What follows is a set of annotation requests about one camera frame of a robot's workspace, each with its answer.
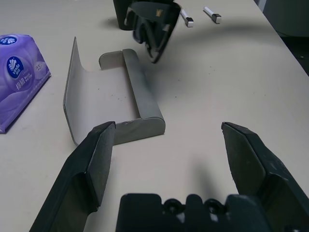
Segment grey glasses case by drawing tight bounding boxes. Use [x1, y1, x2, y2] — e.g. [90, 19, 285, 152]
[62, 36, 167, 147]

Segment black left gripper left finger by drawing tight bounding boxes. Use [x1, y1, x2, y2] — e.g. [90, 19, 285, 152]
[28, 120, 116, 232]

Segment black sunglasses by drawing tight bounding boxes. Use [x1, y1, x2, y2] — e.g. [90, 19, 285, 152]
[124, 1, 182, 65]

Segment white marker with black cap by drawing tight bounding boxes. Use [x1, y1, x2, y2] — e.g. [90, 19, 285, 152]
[180, 9, 196, 28]
[203, 6, 222, 24]

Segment black plastic cup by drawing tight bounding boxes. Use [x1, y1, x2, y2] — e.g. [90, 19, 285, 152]
[112, 0, 136, 31]

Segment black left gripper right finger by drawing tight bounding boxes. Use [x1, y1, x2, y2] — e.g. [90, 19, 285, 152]
[221, 121, 309, 232]

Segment purple tissue pack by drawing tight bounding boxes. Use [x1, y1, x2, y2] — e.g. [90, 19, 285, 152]
[0, 33, 52, 135]

